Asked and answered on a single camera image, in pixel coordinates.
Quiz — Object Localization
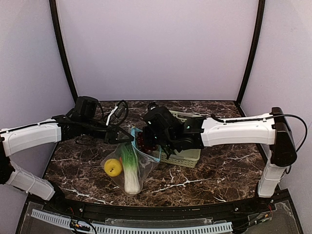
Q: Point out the green toy leafy vegetable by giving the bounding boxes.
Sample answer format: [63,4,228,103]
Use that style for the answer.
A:
[120,143,141,195]

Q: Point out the white slotted cable duct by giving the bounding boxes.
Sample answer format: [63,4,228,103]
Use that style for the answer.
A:
[31,209,233,234]

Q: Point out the clear zip top bag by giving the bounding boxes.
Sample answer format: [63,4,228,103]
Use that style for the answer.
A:
[100,127,162,196]

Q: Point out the black frame post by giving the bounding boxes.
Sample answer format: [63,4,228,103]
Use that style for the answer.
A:
[235,0,266,106]
[49,0,78,102]

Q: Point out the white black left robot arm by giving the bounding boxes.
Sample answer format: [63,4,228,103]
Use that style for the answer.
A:
[0,96,134,202]

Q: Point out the black front frame rail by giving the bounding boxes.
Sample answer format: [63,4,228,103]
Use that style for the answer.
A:
[57,199,260,221]

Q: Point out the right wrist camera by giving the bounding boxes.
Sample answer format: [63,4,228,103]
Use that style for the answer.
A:
[147,101,160,113]

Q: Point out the yellow toy lemon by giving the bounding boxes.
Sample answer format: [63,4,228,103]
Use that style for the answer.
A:
[103,158,123,177]

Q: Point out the black frame right post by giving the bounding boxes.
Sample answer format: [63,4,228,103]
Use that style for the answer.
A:
[235,0,266,106]

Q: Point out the dark red toy grapes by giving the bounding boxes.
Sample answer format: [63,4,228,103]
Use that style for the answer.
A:
[136,133,158,154]

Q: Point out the pale green plastic basket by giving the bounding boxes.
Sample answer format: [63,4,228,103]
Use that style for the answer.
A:
[160,110,201,168]

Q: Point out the black frame left post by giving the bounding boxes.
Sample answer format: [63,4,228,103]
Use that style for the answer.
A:
[49,0,78,102]

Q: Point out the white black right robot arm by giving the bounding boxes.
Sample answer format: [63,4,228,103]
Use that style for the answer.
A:
[143,106,299,198]

